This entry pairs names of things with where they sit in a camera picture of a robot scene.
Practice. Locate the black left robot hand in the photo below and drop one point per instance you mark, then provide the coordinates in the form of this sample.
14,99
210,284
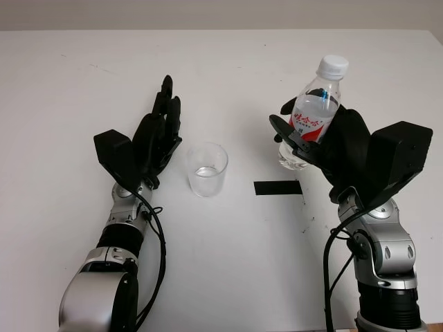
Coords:
152,138

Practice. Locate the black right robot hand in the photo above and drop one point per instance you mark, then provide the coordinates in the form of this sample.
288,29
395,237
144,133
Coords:
346,148

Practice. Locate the clear water bottle red label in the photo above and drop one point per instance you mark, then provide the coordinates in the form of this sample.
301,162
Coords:
313,121

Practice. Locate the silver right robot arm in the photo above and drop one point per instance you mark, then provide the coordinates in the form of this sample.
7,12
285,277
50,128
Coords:
387,256

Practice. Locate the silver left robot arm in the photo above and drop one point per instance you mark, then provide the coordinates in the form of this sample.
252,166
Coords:
100,273

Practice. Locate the clear plastic cup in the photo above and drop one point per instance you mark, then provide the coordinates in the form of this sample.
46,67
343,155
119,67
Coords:
207,173

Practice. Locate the black tape strip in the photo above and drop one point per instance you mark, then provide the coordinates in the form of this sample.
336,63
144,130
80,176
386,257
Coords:
277,188

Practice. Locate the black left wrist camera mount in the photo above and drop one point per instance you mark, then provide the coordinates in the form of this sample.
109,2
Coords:
114,154

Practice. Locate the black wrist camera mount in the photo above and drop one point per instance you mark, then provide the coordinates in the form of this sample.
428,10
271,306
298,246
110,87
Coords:
114,154
398,155

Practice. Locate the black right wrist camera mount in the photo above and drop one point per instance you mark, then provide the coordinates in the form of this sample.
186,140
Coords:
398,155

